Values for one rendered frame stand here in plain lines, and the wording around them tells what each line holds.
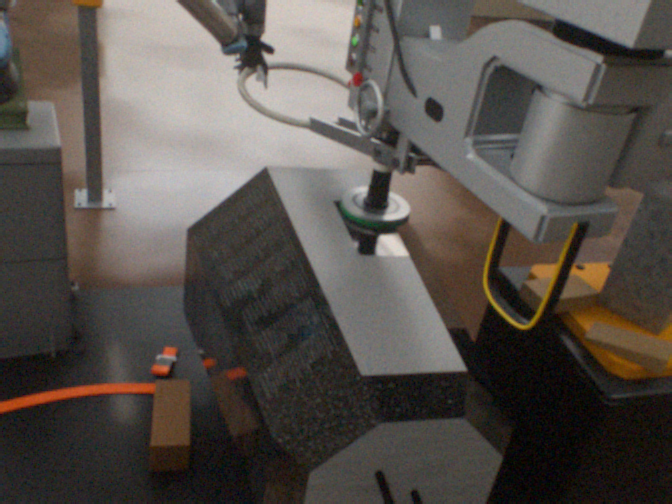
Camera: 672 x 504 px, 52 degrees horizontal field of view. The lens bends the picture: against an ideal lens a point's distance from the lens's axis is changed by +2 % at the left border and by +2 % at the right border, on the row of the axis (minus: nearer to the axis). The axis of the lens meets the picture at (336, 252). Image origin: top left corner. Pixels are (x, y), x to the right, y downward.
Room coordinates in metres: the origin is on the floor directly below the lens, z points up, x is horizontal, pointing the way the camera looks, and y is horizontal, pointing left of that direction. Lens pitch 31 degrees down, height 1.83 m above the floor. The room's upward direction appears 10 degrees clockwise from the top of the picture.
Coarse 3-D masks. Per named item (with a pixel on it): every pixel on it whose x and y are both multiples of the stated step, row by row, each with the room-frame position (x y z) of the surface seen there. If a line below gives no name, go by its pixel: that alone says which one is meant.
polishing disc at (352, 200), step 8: (352, 192) 1.95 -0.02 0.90; (360, 192) 1.96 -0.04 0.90; (344, 200) 1.88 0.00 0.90; (352, 200) 1.89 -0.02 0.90; (360, 200) 1.90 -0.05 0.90; (392, 200) 1.94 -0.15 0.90; (400, 200) 1.95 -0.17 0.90; (352, 208) 1.84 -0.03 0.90; (360, 208) 1.85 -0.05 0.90; (368, 208) 1.86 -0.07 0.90; (392, 208) 1.89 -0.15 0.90; (400, 208) 1.90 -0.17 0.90; (408, 208) 1.91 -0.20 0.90; (360, 216) 1.81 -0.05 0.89; (368, 216) 1.80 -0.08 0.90; (376, 216) 1.81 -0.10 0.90; (384, 216) 1.82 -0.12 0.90; (392, 216) 1.83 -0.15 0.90; (400, 216) 1.84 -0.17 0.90
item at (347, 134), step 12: (312, 120) 2.23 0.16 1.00; (324, 120) 2.17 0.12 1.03; (348, 120) 2.24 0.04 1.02; (324, 132) 2.14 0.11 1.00; (336, 132) 2.07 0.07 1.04; (348, 132) 2.00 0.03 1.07; (348, 144) 1.99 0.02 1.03; (360, 144) 1.92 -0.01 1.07; (372, 144) 1.86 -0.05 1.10; (384, 144) 1.81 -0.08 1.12; (372, 156) 1.85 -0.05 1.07; (384, 156) 1.79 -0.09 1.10; (396, 156) 1.69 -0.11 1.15; (420, 156) 1.84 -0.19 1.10; (396, 168) 1.68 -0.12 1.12; (408, 168) 1.68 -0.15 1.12
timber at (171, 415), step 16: (160, 384) 1.75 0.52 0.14; (176, 384) 1.77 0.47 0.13; (160, 400) 1.68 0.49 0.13; (176, 400) 1.69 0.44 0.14; (160, 416) 1.61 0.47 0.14; (176, 416) 1.62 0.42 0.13; (160, 432) 1.54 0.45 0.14; (176, 432) 1.55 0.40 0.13; (160, 448) 1.49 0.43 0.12; (176, 448) 1.50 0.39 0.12; (160, 464) 1.49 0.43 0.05; (176, 464) 1.51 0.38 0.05
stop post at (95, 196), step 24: (72, 0) 3.09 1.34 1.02; (96, 0) 3.12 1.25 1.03; (96, 24) 3.14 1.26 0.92; (96, 48) 3.14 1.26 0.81; (96, 72) 3.13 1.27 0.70; (96, 96) 3.13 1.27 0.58; (96, 120) 3.13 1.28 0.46; (96, 144) 3.13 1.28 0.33; (96, 168) 3.13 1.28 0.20; (96, 192) 3.13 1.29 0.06
